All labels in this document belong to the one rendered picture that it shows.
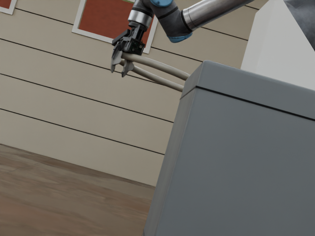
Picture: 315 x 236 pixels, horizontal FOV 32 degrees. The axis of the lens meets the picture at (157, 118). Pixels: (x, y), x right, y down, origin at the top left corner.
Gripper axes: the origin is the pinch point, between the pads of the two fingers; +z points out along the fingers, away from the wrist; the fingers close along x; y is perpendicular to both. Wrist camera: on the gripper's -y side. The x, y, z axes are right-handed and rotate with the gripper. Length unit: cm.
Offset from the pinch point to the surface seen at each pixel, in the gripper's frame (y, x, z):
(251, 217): 118, -24, 26
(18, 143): -587, 208, 103
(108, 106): -532, 297, 7
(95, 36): -560, 250, -85
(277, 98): 116, -27, 2
